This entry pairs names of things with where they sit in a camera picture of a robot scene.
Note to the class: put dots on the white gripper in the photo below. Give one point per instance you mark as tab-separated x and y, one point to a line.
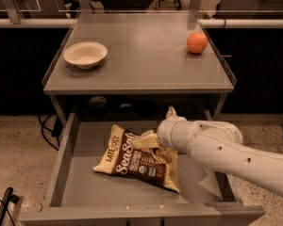
165	133

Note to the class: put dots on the brown Sea Salt chip bag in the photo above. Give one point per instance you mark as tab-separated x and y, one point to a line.
157	166

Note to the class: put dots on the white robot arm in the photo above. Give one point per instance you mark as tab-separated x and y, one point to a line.
218	146

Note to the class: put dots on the grey cabinet with counter top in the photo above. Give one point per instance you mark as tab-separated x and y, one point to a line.
147	54

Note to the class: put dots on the open grey top drawer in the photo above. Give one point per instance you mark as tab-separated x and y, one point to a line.
78	196

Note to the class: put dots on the orange fruit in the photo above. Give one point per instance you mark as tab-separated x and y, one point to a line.
197	42

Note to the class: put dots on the white paper bowl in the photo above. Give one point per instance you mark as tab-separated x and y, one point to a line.
85	55

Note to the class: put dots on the black stand base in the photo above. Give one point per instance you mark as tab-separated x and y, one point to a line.
8	197

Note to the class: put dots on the white horizontal rail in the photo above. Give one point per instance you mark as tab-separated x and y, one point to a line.
224	23

